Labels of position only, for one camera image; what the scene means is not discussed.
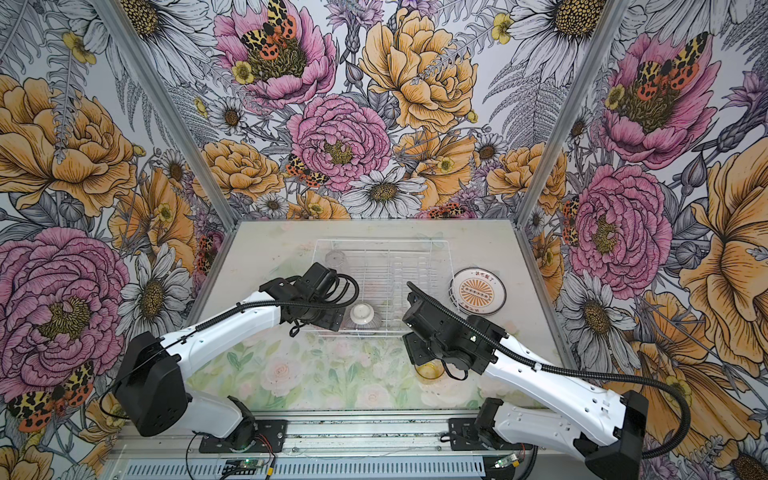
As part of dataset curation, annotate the yellow plastic cup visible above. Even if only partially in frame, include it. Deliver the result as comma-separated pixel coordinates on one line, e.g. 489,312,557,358
414,360,445,383

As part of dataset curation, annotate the orange sunburst plate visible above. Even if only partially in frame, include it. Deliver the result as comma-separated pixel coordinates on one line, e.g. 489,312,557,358
449,267,507,316

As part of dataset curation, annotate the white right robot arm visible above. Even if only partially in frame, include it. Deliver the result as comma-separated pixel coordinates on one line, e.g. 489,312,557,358
402,286,648,479

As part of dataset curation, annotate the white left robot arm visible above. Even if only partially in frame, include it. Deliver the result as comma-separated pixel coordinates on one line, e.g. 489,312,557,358
110,263,360,451

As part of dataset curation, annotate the clear plastic cup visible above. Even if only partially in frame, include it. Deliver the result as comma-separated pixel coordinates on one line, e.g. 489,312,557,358
323,249,349,273

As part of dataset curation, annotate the white upturned ceramic bowl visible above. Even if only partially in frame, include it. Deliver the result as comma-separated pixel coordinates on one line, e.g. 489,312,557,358
341,301,383,332

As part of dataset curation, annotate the green circuit board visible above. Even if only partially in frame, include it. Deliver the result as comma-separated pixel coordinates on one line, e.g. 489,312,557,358
221,458,276,479

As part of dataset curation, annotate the black corrugated cable left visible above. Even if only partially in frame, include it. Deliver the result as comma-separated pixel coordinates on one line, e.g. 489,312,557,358
191,272,361,334

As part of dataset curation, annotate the black corrugated cable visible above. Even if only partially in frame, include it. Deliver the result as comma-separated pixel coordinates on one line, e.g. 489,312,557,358
191,272,361,334
406,280,692,461

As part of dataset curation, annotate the white wire dish rack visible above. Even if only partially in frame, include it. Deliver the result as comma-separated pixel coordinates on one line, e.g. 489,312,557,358
313,238,454,338

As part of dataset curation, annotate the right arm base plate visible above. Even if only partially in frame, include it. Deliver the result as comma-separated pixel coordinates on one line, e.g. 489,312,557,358
440,417,530,452

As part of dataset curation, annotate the aluminium corner post left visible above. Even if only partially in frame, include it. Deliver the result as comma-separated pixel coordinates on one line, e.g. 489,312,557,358
94,1,239,232

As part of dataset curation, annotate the aluminium corner post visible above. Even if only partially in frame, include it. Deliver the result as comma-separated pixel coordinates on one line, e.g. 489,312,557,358
515,0,631,228
94,1,239,232

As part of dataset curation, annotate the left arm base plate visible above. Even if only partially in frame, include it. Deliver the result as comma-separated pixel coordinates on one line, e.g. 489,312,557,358
198,419,288,454

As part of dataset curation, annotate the aluminium front rail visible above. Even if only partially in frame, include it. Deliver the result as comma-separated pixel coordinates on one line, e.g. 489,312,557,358
100,410,593,479

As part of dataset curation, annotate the black corrugated cable right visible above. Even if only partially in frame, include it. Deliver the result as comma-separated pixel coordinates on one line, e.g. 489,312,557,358
406,280,692,461

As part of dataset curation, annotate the aluminium corner post right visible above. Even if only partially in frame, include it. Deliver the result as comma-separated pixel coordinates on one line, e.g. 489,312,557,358
515,0,631,228

